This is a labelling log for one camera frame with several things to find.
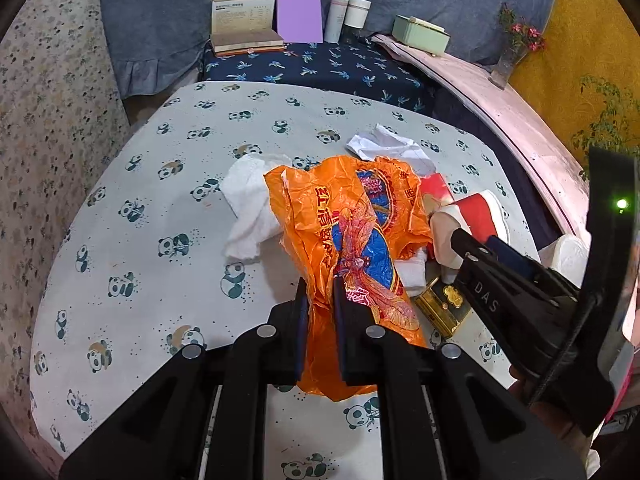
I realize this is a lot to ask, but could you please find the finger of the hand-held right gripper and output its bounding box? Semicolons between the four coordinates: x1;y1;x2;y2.
484;235;583;302
449;228;502;271

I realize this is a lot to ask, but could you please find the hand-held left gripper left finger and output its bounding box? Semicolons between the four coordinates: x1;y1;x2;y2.
59;279;311;480

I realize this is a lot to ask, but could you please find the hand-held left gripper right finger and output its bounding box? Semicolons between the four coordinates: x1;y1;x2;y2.
332;277;587;480

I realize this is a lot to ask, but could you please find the black and gold cigarette box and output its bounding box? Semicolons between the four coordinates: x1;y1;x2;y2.
412;280;474;339

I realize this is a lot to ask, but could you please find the orange printed plastic bag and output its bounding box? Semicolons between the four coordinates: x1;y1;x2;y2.
263;155;436;402

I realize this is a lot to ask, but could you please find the white paper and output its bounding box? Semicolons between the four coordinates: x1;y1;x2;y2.
345;123;436;174

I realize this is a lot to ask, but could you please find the person's right hand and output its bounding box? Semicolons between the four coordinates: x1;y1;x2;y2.
508;366;553;423

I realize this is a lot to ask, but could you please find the red and white paper cup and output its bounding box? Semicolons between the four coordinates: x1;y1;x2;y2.
450;190;512;257

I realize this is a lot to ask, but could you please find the small white tissue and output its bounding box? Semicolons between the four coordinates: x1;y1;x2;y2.
397;249;429;297

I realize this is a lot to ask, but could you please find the red packet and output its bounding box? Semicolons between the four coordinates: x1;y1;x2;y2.
417;172;457;212

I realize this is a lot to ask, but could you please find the dark purple cloth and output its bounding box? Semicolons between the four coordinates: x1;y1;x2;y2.
430;85;562;248

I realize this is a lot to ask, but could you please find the white crumpled tissue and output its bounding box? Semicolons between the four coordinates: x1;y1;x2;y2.
222;152;294;263

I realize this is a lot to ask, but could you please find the pink curved board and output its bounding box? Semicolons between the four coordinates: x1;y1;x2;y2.
372;34;596;242

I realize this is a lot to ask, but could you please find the glass vase with pink flowers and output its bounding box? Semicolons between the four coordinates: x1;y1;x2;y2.
490;2;547;91

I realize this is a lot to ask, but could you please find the pale green box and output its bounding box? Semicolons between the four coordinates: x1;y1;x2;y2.
391;14;451;56

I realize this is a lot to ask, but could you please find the navy printed cloth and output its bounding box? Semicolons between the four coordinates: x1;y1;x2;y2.
199;40;442;114

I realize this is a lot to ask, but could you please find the yellow cloth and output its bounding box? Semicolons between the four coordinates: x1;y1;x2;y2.
507;0;640;171

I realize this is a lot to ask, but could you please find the white jar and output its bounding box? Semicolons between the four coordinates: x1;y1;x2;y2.
344;0;372;31

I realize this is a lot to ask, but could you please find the white bottle with pink band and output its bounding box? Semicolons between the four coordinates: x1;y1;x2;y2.
323;0;349;44

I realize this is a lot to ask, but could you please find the purple card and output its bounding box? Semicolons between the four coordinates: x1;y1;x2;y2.
276;0;324;44

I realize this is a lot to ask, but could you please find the open beige gift box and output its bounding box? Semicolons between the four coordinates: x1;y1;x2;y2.
209;0;287;58

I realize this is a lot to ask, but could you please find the floral patterned cloth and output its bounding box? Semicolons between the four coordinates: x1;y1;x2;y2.
0;0;133;461

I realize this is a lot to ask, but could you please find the blue-grey cloth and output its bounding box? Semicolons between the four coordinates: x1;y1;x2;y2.
97;0;563;99

